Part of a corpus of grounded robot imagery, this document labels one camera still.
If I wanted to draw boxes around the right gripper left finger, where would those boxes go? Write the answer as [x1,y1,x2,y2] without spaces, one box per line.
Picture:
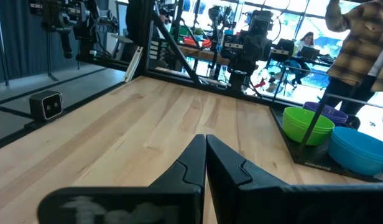
[37,134,207,224]

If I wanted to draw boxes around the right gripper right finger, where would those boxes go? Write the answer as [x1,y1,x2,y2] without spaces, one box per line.
[206,134,383,224]

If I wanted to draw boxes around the purple mini bowl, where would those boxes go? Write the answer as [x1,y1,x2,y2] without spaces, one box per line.
[302,101,349,127]

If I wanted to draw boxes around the black mesh rack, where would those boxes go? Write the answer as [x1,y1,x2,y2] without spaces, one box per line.
[269,92,383,184]

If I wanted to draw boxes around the white aluminium bar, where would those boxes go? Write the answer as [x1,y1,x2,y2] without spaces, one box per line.
[122,46,144,83]

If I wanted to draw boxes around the wooden background table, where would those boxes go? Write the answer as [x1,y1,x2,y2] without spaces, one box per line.
[178,44,233,67]

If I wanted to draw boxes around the person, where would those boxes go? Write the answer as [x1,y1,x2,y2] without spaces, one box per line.
[291,30,320,85]
[318,0,383,131]

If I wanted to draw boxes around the dark curtain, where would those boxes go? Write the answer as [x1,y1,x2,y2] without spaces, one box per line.
[0,0,81,85]

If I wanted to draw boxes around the small black box camera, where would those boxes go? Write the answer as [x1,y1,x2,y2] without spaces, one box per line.
[29,90,64,122]

